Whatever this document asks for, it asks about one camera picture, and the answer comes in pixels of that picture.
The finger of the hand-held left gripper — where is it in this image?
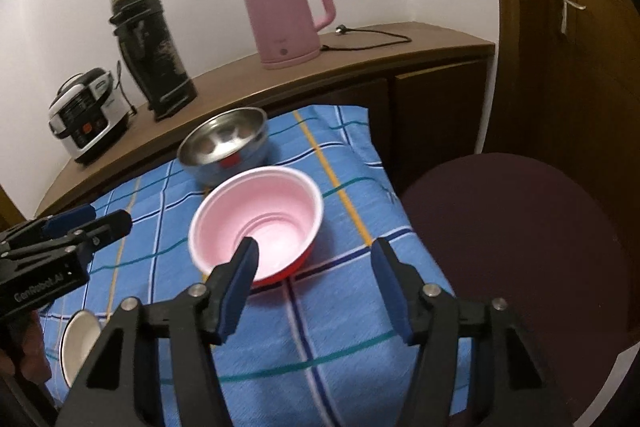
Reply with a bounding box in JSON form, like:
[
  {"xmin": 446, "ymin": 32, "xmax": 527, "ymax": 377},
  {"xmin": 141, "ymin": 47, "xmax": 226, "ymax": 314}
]
[
  {"xmin": 0, "ymin": 205, "xmax": 97, "ymax": 253},
  {"xmin": 0, "ymin": 209, "xmax": 133, "ymax": 265}
]

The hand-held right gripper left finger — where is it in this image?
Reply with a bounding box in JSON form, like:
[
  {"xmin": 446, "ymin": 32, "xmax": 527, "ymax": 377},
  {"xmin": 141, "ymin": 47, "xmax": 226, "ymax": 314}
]
[{"xmin": 52, "ymin": 237, "xmax": 260, "ymax": 427}]

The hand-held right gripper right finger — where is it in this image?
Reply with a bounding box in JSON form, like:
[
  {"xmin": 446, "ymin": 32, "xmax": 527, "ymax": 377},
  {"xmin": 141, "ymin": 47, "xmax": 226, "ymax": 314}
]
[{"xmin": 371, "ymin": 237, "xmax": 573, "ymax": 427}]

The white enamel bowl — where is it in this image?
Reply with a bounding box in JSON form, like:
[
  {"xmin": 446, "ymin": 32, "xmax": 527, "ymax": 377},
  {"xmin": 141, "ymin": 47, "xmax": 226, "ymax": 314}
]
[{"xmin": 59, "ymin": 309, "xmax": 103, "ymax": 388}]

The red plastic bowl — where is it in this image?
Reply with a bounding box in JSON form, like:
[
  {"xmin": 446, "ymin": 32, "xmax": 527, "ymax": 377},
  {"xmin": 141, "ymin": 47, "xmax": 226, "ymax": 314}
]
[{"xmin": 187, "ymin": 166, "xmax": 325, "ymax": 289}]

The stainless steel bowl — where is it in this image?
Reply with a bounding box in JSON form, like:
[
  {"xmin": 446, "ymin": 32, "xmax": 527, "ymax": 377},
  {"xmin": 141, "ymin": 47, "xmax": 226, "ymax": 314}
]
[{"xmin": 176, "ymin": 107, "xmax": 271, "ymax": 188}]

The person's left hand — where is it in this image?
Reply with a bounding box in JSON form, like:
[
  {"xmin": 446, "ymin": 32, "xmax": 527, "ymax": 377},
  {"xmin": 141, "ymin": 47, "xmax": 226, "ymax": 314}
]
[{"xmin": 20, "ymin": 312, "xmax": 48, "ymax": 375}]

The white rice cooker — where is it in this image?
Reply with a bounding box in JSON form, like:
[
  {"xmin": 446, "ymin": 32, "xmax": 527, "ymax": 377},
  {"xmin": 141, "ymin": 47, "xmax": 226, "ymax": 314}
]
[{"xmin": 47, "ymin": 68, "xmax": 133, "ymax": 165}]

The blue checked tablecloth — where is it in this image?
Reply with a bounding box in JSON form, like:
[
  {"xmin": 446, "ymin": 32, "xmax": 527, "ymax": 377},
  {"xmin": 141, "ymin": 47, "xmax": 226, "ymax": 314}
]
[{"xmin": 37, "ymin": 105, "xmax": 473, "ymax": 427}]

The dark maroon round chair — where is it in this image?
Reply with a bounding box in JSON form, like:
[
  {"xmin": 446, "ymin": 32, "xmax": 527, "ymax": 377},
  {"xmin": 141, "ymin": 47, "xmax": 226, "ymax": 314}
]
[{"xmin": 400, "ymin": 153, "xmax": 633, "ymax": 427}]

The black thermos flask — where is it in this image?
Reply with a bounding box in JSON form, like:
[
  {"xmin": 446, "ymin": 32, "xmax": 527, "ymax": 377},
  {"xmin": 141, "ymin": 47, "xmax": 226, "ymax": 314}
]
[{"xmin": 109, "ymin": 0, "xmax": 198, "ymax": 122}]

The wooden cabinet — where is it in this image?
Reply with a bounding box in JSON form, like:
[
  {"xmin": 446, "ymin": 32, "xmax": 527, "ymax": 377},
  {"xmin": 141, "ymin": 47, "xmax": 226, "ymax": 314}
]
[{"xmin": 32, "ymin": 22, "xmax": 496, "ymax": 220}]

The pink electric kettle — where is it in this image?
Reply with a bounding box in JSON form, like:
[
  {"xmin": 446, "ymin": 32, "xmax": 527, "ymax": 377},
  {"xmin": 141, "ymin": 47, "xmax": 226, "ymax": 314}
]
[{"xmin": 231, "ymin": 0, "xmax": 337, "ymax": 72}]

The wooden door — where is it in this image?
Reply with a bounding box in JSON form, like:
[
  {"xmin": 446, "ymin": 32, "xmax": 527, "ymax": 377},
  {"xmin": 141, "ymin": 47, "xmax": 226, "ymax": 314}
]
[{"xmin": 530, "ymin": 0, "xmax": 640, "ymax": 218}]

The black rice cooker cord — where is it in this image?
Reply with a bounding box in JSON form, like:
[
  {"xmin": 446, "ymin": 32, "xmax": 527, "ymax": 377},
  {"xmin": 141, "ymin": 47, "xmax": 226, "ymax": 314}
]
[{"xmin": 115, "ymin": 61, "xmax": 138, "ymax": 115}]

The black kettle cable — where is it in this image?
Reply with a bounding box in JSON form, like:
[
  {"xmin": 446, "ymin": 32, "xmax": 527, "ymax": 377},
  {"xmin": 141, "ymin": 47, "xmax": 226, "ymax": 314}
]
[{"xmin": 320, "ymin": 24, "xmax": 413, "ymax": 54}]

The wooden door frame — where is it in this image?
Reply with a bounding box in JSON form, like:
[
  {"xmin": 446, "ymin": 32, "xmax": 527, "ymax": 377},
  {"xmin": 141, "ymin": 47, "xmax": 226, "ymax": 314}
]
[{"xmin": 482, "ymin": 0, "xmax": 561, "ymax": 158}]

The metal door handle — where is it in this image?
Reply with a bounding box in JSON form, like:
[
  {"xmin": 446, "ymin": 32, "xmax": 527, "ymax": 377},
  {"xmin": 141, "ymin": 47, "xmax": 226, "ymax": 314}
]
[{"xmin": 555, "ymin": 0, "xmax": 587, "ymax": 38}]

